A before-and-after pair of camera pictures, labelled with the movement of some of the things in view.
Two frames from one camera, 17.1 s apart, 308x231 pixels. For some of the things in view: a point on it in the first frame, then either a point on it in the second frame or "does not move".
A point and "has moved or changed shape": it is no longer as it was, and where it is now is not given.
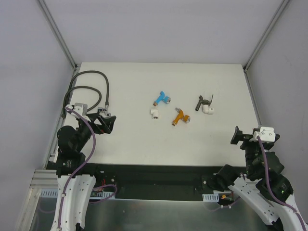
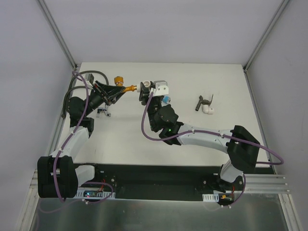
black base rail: x=153 y=181 does not move
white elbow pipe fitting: x=154 y=112 has moved or changed shape
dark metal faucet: x=203 y=102 does not move
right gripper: x=244 y=139 to x=147 y=95
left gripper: x=96 y=123 to x=101 y=90
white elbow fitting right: x=206 y=109 does not move
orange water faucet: x=181 y=116 to x=119 y=81
